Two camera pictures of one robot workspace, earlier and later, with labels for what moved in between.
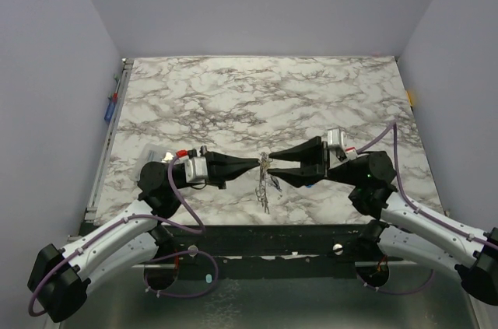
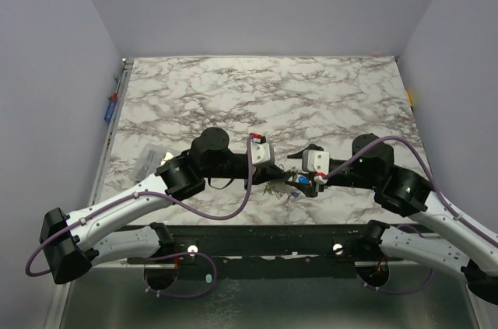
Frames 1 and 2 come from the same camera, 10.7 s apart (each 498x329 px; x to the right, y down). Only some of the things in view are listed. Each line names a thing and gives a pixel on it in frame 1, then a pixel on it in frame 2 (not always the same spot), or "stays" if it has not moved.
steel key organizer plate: (261, 194) to (279, 187)
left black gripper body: (181, 186) to (231, 169)
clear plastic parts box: (152, 152) stays
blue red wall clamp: (113, 99) stays
